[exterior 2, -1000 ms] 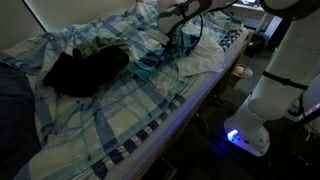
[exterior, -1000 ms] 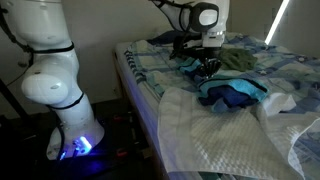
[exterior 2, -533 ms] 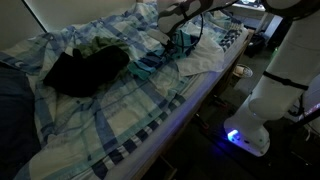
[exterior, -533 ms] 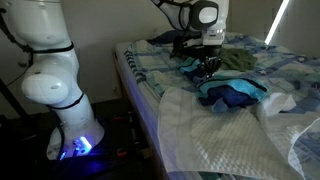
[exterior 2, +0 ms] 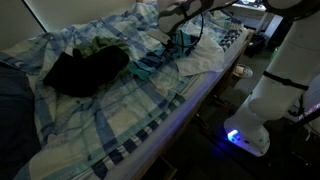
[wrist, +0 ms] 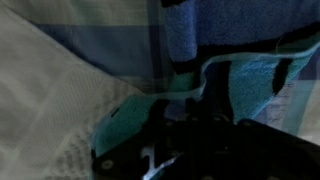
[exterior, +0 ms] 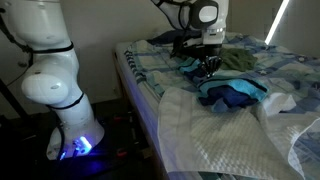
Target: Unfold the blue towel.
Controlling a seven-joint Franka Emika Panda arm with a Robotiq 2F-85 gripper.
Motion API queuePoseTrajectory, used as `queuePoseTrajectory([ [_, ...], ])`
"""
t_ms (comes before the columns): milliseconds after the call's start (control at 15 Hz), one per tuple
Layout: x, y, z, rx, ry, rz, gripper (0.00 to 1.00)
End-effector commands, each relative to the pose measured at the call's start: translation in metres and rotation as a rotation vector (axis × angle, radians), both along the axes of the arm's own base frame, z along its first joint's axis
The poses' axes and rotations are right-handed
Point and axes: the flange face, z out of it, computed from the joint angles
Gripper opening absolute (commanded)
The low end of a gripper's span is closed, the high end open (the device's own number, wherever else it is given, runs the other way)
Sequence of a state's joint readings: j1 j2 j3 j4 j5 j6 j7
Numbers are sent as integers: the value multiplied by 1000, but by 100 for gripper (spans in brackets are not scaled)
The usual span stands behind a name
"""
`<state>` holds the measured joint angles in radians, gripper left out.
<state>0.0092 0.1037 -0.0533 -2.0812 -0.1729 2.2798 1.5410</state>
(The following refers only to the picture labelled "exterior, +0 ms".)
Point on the dark blue pillow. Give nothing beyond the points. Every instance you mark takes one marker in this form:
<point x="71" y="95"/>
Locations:
<point x="160" y="38"/>

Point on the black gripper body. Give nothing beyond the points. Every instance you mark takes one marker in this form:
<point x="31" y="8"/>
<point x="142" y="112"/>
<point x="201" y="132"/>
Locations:
<point x="206" y="50"/>

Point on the black diagonal frame bar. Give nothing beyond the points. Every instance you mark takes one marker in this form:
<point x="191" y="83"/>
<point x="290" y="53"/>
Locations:
<point x="13" y="100"/>

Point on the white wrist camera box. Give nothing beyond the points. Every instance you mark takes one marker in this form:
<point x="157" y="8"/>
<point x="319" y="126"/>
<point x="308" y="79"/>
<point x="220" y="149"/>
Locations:
<point x="194" y="41"/>

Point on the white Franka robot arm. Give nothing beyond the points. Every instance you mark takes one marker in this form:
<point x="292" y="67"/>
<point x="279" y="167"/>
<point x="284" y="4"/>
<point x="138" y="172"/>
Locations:
<point x="66" y="106"/>

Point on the blue teal striped towel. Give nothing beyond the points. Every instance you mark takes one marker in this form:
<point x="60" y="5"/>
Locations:
<point x="233" y="91"/>

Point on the bed frame with mattress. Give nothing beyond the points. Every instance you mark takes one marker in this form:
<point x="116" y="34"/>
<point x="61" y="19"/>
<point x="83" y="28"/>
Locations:
<point x="140" y="100"/>

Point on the black garment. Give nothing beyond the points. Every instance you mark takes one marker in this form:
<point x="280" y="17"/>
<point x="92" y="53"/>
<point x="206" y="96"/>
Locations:
<point x="180" y="50"/>

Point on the olive green garment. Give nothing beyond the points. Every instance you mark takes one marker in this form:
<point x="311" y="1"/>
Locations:
<point x="240" y="59"/>

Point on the white waffle towel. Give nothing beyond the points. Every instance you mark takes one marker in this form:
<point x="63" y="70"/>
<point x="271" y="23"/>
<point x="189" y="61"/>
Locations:
<point x="206" y="140"/>

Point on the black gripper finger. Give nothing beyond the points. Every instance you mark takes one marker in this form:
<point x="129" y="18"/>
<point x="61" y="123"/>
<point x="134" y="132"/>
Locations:
<point x="216" y="64"/>
<point x="206" y="67"/>

